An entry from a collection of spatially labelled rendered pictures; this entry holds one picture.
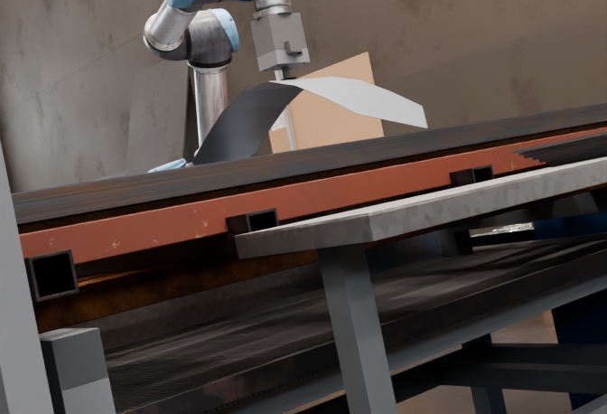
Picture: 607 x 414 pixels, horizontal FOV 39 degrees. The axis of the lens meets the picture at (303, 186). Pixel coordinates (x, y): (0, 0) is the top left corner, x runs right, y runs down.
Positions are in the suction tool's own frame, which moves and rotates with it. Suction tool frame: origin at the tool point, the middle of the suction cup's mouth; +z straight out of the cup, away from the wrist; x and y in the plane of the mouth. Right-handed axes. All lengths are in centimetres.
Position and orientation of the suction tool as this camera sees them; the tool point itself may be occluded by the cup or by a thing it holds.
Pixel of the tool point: (289, 89)
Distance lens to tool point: 177.1
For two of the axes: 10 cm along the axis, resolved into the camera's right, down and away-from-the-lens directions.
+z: 2.0, 9.8, -0.2
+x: -6.2, 1.4, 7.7
